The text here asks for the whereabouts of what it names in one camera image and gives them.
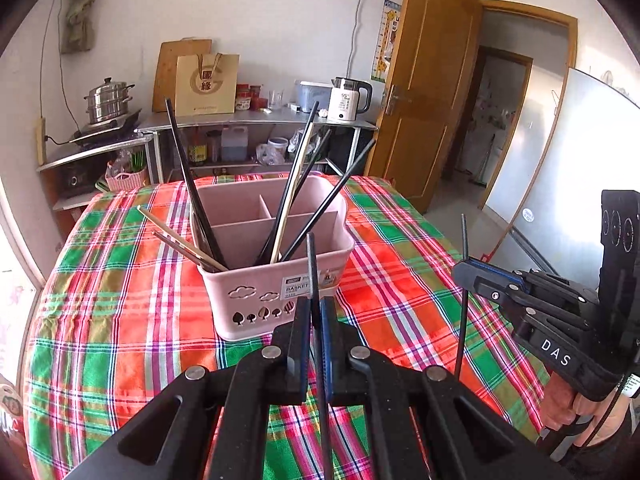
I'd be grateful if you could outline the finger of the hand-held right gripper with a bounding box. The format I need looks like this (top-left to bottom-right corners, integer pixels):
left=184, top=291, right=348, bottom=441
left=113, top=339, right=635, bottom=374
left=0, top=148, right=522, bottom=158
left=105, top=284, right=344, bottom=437
left=452, top=261, right=592, bottom=332
left=467, top=258, right=602, bottom=307

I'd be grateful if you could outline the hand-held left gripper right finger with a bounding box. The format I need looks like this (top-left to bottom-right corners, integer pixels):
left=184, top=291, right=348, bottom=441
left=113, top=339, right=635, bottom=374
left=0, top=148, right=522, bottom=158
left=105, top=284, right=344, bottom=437
left=320, top=296, right=574, bottom=480

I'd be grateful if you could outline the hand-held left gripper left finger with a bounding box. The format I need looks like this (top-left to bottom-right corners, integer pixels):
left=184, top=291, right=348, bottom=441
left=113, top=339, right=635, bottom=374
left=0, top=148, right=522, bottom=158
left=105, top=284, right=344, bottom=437
left=97, top=296, right=314, bottom=480

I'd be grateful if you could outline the black chopstick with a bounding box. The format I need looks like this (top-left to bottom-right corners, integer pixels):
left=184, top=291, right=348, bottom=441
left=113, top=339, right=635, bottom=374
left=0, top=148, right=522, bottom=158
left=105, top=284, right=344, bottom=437
left=256, top=101, right=321, bottom=265
left=454, top=213, right=471, bottom=377
left=305, top=231, right=335, bottom=480
left=295, top=129, right=333, bottom=186
left=165, top=99, right=231, bottom=271
left=187, top=187, right=230, bottom=271
left=280, top=138, right=377, bottom=262

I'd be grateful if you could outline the pink plastic utensil basket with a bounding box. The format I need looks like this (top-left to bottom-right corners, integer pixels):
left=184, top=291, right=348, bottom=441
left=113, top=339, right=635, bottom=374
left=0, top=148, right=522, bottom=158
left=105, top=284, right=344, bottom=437
left=190, top=175, right=356, bottom=341

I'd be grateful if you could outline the cream chopstick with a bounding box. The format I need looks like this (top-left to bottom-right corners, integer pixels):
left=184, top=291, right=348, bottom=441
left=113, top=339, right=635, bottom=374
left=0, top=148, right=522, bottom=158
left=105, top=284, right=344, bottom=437
left=271, top=120, right=318, bottom=265

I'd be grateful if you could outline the dark brown chopstick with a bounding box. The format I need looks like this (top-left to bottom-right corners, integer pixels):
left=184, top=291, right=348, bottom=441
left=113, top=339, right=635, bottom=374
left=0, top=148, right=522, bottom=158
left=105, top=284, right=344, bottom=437
left=151, top=230, right=217, bottom=270

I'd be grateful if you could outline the light tan chopstick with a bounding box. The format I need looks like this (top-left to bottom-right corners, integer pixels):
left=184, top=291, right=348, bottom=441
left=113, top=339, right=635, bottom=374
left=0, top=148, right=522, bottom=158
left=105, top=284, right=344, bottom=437
left=136, top=205, right=230, bottom=273

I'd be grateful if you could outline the person's right forearm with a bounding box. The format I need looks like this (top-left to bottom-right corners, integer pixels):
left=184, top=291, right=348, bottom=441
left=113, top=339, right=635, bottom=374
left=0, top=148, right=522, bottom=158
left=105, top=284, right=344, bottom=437
left=600, top=399, right=640, bottom=450

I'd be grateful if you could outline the person's right hand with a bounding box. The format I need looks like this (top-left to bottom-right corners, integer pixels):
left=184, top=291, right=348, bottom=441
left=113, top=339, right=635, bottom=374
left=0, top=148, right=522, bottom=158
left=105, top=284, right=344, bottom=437
left=541, top=369, right=577, bottom=430

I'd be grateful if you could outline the large white panel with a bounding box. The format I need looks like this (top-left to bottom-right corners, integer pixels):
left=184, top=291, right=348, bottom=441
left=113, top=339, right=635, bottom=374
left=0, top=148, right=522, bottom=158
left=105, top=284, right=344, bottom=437
left=482, top=66, right=640, bottom=281

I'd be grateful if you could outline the wooden door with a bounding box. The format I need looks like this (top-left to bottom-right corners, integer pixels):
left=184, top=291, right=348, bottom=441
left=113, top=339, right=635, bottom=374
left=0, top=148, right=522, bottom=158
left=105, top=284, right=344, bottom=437
left=367, top=0, right=483, bottom=213

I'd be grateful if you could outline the plaid tablecloth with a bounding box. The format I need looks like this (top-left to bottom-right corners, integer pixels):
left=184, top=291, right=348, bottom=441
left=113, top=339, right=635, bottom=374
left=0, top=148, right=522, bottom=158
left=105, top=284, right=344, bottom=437
left=22, top=174, right=551, bottom=480

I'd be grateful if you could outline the green basket with bags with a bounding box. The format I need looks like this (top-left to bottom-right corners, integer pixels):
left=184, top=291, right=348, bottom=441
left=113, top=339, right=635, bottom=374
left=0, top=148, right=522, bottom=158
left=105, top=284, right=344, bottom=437
left=287, top=130, right=313, bottom=161

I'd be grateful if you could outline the white electric kettle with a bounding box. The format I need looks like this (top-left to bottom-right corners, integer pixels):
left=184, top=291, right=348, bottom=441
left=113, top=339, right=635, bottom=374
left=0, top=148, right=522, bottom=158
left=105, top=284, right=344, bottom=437
left=327, top=76, right=373, bottom=124

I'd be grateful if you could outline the translucent plastic jug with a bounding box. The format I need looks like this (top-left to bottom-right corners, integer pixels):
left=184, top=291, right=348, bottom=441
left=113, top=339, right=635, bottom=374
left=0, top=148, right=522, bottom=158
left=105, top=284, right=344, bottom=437
left=220, top=126, right=249, bottom=162

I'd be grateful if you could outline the dark sauce bottle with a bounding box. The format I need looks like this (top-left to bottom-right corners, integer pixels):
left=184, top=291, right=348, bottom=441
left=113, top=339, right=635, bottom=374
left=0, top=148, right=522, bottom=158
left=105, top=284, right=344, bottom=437
left=189, top=130, right=208, bottom=166

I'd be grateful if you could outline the grey plastic storage container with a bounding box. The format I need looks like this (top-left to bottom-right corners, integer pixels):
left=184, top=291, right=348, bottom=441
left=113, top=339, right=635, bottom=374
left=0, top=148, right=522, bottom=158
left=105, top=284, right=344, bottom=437
left=295, top=80, right=333, bottom=113

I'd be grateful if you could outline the pink woven basket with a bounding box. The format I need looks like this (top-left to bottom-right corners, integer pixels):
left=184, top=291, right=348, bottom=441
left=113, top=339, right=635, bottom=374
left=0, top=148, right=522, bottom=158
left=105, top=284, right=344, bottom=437
left=105, top=167, right=151, bottom=192

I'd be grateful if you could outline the metal kitchen shelf table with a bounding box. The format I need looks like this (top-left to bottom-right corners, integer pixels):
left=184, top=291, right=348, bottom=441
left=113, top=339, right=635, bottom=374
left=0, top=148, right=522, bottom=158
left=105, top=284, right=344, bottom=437
left=135, top=107, right=377, bottom=183

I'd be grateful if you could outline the tan paper bag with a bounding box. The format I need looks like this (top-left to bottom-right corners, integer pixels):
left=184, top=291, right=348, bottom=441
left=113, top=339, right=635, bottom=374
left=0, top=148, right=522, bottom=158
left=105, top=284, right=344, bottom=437
left=175, top=53, right=240, bottom=116

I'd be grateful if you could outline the small black appliance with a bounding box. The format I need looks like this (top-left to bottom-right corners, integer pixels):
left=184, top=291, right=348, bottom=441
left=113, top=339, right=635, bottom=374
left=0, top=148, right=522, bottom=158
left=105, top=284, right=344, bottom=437
left=59, top=162, right=98, bottom=198

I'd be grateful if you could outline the low metal side shelf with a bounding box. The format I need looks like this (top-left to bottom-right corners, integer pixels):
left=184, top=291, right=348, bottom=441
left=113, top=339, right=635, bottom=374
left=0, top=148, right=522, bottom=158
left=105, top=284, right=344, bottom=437
left=37, top=135, right=156, bottom=211

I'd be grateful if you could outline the black induction cooker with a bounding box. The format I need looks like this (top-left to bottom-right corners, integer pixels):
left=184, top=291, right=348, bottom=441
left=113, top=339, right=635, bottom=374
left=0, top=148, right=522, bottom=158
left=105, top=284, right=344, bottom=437
left=69, top=109, right=143, bottom=148

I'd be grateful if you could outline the wooden cutting board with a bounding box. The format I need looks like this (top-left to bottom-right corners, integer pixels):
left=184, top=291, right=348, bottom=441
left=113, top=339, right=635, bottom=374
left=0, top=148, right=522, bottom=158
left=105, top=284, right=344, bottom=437
left=152, top=39, right=213, bottom=113

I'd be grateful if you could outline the stainless steel steamer pot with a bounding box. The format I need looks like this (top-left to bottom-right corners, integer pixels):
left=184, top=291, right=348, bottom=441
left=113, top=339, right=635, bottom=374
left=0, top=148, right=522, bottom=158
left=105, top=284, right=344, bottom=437
left=82, top=77, right=136, bottom=126

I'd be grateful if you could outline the yellowed power strip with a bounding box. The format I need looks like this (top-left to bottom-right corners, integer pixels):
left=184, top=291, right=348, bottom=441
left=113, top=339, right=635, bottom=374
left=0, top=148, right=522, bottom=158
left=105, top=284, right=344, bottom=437
left=34, top=117, right=47, bottom=166

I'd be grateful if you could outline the hanging beige cloth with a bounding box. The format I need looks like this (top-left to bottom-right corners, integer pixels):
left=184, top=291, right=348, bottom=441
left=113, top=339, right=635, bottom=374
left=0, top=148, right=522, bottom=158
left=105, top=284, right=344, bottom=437
left=60, top=0, right=101, bottom=55

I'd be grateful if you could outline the metal door handle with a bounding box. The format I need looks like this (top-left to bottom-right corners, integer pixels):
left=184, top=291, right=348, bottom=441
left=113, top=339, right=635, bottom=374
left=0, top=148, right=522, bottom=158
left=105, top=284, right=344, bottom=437
left=381, top=85, right=405, bottom=116

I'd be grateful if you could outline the wooden door frame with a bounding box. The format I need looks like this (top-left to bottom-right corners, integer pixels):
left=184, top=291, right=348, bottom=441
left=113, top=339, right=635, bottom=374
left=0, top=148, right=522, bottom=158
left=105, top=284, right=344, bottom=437
left=477, top=0, right=579, bottom=211

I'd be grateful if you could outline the colourful wall poster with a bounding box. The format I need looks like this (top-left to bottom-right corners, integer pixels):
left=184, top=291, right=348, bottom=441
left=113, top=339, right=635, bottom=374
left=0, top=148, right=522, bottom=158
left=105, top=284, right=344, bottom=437
left=372, top=0, right=403, bottom=83

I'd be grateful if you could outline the thin black wall cable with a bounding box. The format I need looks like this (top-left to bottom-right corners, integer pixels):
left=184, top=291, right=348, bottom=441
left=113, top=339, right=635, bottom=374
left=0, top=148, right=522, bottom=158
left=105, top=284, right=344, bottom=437
left=39, top=0, right=68, bottom=121

